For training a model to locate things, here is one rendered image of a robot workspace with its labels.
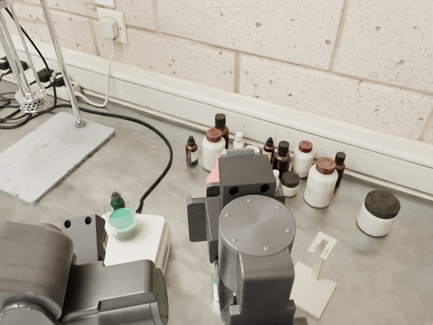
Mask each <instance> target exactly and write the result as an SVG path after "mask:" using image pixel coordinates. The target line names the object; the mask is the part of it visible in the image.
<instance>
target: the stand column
mask: <svg viewBox="0 0 433 325"><path fill-rule="evenodd" d="M40 3H41V7H42V9H43V13H44V17H45V19H46V24H47V26H48V30H49V33H50V37H51V39H52V43H53V47H54V49H55V53H56V56H57V60H58V62H59V66H60V69H61V72H62V75H63V79H64V83H65V85H66V89H67V92H68V95H69V98H70V102H71V104H72V108H73V112H74V115H75V118H76V121H75V127H76V128H83V127H84V126H85V125H86V123H85V120H82V119H81V115H80V111H79V107H78V105H77V101H76V98H75V94H74V92H73V88H72V84H71V81H70V77H69V74H68V70H67V67H66V63H65V61H64V57H63V53H62V50H61V46H60V43H59V39H58V36H57V32H56V30H55V26H54V23H53V19H52V15H51V12H50V8H49V6H48V2H47V0H40Z"/></svg>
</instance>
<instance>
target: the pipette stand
mask: <svg viewBox="0 0 433 325"><path fill-rule="evenodd" d="M336 243H337V240H336V239H333V238H332V237H330V236H328V235H326V234H324V233H322V232H319V233H318V235H317V236H316V238H315V240H314V241H313V243H312V244H311V246H310V247H309V249H308V252H309V253H311V254H313V255H314V253H315V252H316V250H317V249H318V247H319V245H320V248H319V251H318V254H317V257H316V261H315V263H314V268H313V269H311V268H310V267H308V266H306V265H304V264H302V263H300V262H297V263H296V266H295V267H294V271H295V279H294V284H293V288H292V291H291V296H290V299H294V303H295V306H297V307H299V308H300V309H302V310H304V311H306V312H307V313H309V314H310V315H312V316H313V317H315V318H317V319H319V318H320V316H321V314H322V312H323V311H324V309H325V307H326V305H327V303H328V301H329V299H330V298H331V295H332V293H333V291H334V289H335V287H336V286H337V282H334V281H333V280H331V279H329V278H327V277H326V276H324V275H322V274H321V273H320V271H321V268H322V265H323V262H324V261H326V260H327V258H328V256H329V255H330V253H331V252H332V249H333V248H334V246H335V244H336Z"/></svg>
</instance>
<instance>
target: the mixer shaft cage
mask: <svg viewBox="0 0 433 325"><path fill-rule="evenodd" d="M9 7H10V10H11V13H12V16H13V18H14V21H15V25H16V27H17V30H18V32H19V35H20V38H21V41H22V43H23V46H24V49H25V52H26V55H27V57H28V60H29V63H30V66H31V68H32V72H33V73H34V77H35V80H36V82H37V86H30V85H29V84H28V80H27V78H26V76H25V73H24V70H23V67H22V65H21V62H20V60H19V56H18V54H17V51H16V49H15V46H14V43H13V41H12V38H11V36H10V32H9V31H8V27H7V25H6V21H5V18H4V16H3V14H2V11H1V9H0V22H1V24H2V26H3V29H4V31H5V34H6V37H7V39H8V42H9V45H10V47H9V45H8V42H7V40H6V37H5V35H4V32H3V29H2V27H1V24H0V42H1V44H2V47H3V50H4V51H5V54H6V57H7V59H8V62H9V64H10V67H11V69H12V72H13V74H14V77H15V80H16V82H17V85H18V87H19V91H17V92H16V93H15V96H14V97H15V100H16V101H17V102H18V103H19V105H20V109H21V111H23V112H26V113H35V112H40V111H41V110H44V109H45V108H46V107H47V106H48V105H49V100H48V99H47V97H46V94H47V93H46V89H45V88H44V87H42V86H41V84H40V81H39V78H38V76H37V72H36V70H35V67H34V64H33V61H32V58H31V56H30V53H29V50H28V47H27V45H26V41H25V39H24V36H23V33H22V30H21V27H20V25H19V21H18V19H17V16H16V14H15V10H14V7H13V5H12V6H9ZM10 48H11V49H12V52H13V55H14V57H15V60H16V63H17V65H18V68H19V70H18V69H17V65H16V63H15V61H14V58H13V55H12V53H11V50H10ZM19 71H20V73H21V76H22V78H23V81H24V84H25V86H26V87H24V84H23V81H22V79H21V76H20V73H19ZM41 106H42V107H41Z"/></svg>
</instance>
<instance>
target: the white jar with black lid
mask: <svg viewBox="0 0 433 325"><path fill-rule="evenodd" d="M400 208H401V204H400V202H399V200H398V198H397V197H395V196H394V195H393V194H391V193H389V192H386V191H384V190H373V191H371V192H369V193H368V194H367V196H366V198H365V200H364V202H363V204H362V207H361V210H360V212H359V215H358V218H357V222H358V226H359V227H360V228H361V229H362V230H363V231H364V232H365V233H367V234H369V235H371V236H375V237H381V236H384V235H386V234H388V232H390V229H391V228H392V225H393V224H394V221H395V220H396V217H397V216H398V213H399V210H400Z"/></svg>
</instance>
